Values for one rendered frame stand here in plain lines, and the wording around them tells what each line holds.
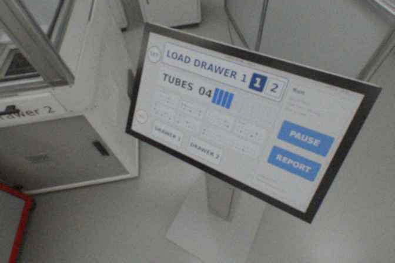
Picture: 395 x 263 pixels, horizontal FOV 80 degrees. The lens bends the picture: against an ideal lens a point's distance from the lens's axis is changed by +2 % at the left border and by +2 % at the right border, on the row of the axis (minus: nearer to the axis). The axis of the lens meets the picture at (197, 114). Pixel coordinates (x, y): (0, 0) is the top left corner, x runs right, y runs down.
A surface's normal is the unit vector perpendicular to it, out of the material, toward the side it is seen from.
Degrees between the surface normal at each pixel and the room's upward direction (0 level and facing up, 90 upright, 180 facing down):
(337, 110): 50
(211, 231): 3
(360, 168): 0
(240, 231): 5
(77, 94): 90
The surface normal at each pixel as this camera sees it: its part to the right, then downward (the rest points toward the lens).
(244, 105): -0.40, 0.18
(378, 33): -0.98, 0.21
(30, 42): 0.14, 0.79
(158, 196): -0.06, -0.59
